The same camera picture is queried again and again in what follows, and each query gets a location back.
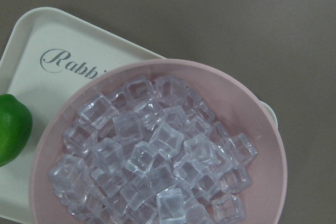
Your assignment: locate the pink bowl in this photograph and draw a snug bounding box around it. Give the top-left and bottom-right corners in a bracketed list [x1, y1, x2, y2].
[29, 59, 287, 223]

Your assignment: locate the pile of clear ice cubes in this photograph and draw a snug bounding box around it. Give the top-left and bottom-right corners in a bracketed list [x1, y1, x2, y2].
[48, 75, 257, 223]

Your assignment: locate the cream rabbit tray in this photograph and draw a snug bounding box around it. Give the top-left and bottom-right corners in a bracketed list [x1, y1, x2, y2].
[0, 7, 278, 221]

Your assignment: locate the green lime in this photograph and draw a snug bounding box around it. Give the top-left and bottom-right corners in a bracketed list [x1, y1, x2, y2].
[1, 94, 33, 167]

